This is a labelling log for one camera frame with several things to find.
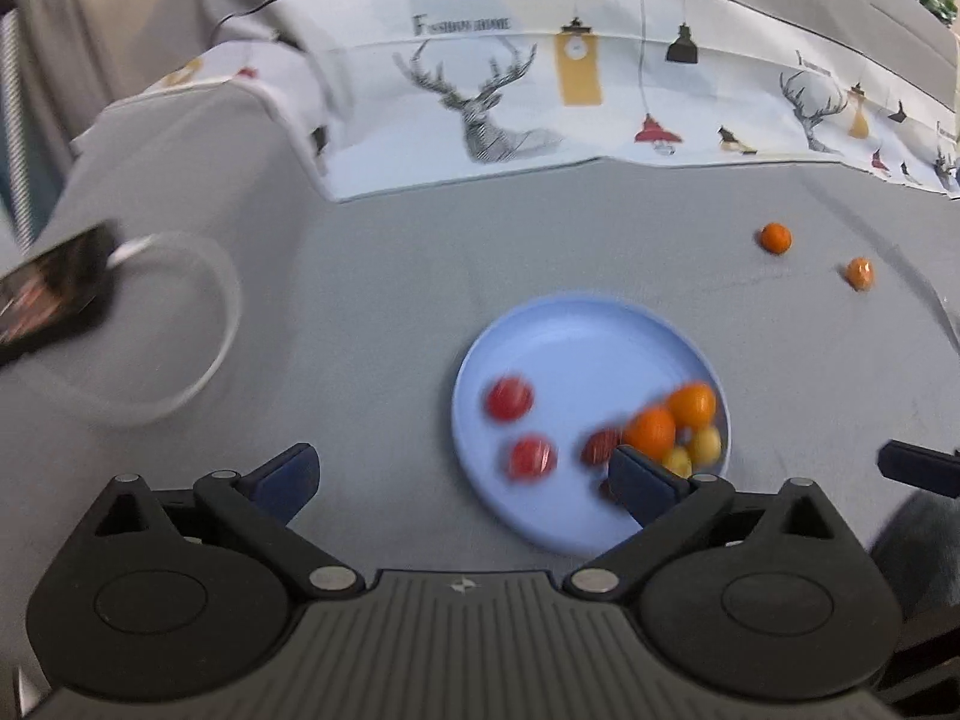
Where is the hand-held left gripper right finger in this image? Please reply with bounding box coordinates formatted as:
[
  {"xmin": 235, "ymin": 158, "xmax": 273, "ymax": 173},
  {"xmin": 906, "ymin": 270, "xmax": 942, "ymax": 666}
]
[{"xmin": 561, "ymin": 445, "xmax": 872, "ymax": 602}]

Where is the white charging cable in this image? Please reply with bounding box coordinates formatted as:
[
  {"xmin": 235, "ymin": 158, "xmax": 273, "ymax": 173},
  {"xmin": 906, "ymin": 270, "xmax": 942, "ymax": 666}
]
[{"xmin": 22, "ymin": 231, "xmax": 242, "ymax": 430}]

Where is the light blue plate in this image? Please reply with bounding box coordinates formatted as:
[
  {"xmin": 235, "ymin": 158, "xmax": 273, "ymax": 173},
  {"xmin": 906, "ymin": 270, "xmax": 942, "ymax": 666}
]
[{"xmin": 451, "ymin": 294, "xmax": 732, "ymax": 559}]

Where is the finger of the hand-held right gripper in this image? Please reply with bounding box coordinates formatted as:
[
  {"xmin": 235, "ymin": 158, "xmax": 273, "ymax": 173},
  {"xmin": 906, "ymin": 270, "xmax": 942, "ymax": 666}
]
[{"xmin": 879, "ymin": 441, "xmax": 960, "ymax": 497}]

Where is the grey curtain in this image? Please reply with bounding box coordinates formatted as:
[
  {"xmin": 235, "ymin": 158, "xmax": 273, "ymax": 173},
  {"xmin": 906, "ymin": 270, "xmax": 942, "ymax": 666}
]
[{"xmin": 0, "ymin": 0, "xmax": 113, "ymax": 248}]

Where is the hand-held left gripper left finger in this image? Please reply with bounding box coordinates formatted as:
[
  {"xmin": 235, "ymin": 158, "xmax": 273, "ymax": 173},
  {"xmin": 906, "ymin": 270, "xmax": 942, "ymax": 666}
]
[{"xmin": 55, "ymin": 442, "xmax": 366, "ymax": 602}]

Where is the deer printed white sheet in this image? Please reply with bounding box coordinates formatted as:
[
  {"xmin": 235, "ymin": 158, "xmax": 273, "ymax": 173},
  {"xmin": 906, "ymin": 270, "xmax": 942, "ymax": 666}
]
[{"xmin": 139, "ymin": 0, "xmax": 960, "ymax": 203}]

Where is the grey bed sheet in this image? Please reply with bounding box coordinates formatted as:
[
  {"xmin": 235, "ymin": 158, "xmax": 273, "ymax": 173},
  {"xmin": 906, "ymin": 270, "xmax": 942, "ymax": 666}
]
[{"xmin": 0, "ymin": 0, "xmax": 960, "ymax": 578}]

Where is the black smartphone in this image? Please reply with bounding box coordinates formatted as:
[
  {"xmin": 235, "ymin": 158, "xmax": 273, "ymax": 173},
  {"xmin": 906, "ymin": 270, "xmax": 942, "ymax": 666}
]
[{"xmin": 0, "ymin": 220, "xmax": 122, "ymax": 368}]

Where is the red cherry tomato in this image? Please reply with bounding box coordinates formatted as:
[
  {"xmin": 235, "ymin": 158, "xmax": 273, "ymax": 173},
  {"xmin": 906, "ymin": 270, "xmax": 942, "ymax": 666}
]
[
  {"xmin": 507, "ymin": 435, "xmax": 557, "ymax": 481},
  {"xmin": 580, "ymin": 427, "xmax": 625, "ymax": 467},
  {"xmin": 484, "ymin": 376, "xmax": 536, "ymax": 422}
]

